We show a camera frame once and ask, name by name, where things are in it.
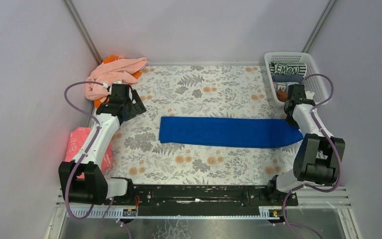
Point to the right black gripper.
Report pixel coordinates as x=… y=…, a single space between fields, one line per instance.
x=296 y=93

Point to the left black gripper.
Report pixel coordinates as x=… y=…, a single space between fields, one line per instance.
x=133 y=102

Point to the brown towel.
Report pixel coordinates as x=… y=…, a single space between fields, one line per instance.
x=282 y=96

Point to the orange blue rabbit towel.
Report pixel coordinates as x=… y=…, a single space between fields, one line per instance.
x=281 y=86

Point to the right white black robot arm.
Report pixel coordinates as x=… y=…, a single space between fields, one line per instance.
x=319 y=158

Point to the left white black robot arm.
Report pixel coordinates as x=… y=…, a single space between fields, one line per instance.
x=82 y=179

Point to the dark blue rolled towel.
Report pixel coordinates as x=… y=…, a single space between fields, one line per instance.
x=288 y=78

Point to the white plastic basket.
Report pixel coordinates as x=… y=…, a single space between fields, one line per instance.
x=314 y=84

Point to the striped lemon rolled towel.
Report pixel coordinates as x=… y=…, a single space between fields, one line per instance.
x=287 y=68

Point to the light pink towel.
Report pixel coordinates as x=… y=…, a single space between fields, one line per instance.
x=115 y=72

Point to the pink patterned towel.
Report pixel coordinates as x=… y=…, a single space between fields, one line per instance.
x=76 y=140

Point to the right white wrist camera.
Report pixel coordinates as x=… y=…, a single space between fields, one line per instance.
x=309 y=95

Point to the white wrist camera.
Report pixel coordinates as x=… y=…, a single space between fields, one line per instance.
x=309 y=95
x=108 y=88

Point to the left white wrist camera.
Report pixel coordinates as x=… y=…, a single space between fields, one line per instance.
x=108 y=88

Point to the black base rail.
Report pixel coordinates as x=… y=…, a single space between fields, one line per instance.
x=203 y=200

